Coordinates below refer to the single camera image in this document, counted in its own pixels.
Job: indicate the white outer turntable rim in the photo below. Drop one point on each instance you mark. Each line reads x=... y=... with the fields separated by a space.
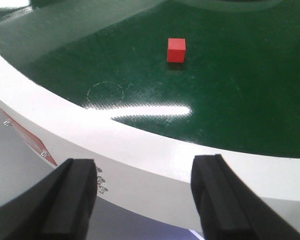
x=142 y=172

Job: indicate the red cube block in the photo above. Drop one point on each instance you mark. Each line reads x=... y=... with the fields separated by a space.
x=176 y=50

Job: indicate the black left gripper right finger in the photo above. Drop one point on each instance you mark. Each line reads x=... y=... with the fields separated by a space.
x=229 y=209

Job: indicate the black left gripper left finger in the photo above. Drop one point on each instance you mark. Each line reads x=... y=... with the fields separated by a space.
x=58 y=207

